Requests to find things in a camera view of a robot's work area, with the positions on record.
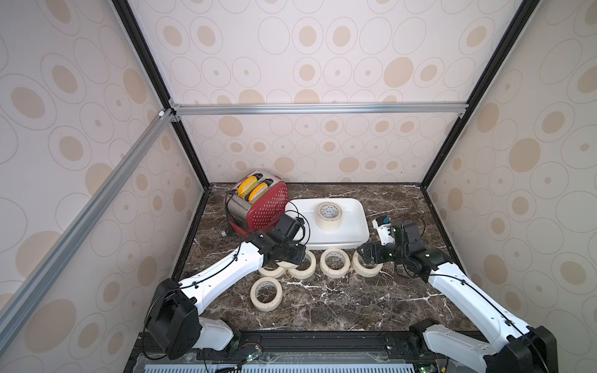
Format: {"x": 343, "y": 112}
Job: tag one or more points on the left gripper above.
{"x": 299, "y": 254}

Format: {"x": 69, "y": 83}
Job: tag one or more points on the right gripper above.
{"x": 380, "y": 252}

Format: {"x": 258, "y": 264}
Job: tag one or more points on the masking tape roll four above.
{"x": 366, "y": 271}

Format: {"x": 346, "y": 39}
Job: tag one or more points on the white plastic storage box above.
{"x": 352, "y": 233}

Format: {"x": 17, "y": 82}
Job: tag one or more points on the masking tape roll six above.
{"x": 272, "y": 273}

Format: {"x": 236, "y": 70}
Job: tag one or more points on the masking tape roll five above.
{"x": 309, "y": 271}

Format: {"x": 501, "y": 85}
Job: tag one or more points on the masking tape roll three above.
{"x": 334, "y": 263}

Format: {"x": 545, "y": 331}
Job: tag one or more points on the masking tape roll two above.
{"x": 329, "y": 216}

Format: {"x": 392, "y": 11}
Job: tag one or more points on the masking tape roll one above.
{"x": 266, "y": 294}

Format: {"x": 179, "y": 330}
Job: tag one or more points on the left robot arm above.
{"x": 174, "y": 318}

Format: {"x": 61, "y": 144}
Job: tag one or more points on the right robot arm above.
{"x": 510, "y": 344}

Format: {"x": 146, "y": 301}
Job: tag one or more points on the red polka-dot toaster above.
{"x": 244, "y": 217}

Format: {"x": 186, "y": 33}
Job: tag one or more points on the yellow toast slice right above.
{"x": 256, "y": 193}

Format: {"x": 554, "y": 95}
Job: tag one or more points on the yellow toast slice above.
{"x": 256, "y": 193}
{"x": 247, "y": 186}

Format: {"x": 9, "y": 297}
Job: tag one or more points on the yellow toast slice left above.
{"x": 247, "y": 186}

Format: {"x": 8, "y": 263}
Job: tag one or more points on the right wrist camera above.
{"x": 384, "y": 229}

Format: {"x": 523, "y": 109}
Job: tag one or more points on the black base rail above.
{"x": 315, "y": 351}

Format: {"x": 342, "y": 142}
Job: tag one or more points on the horizontal aluminium frame bar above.
{"x": 308, "y": 109}

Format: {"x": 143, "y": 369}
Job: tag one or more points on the diagonal aluminium frame bar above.
{"x": 50, "y": 268}

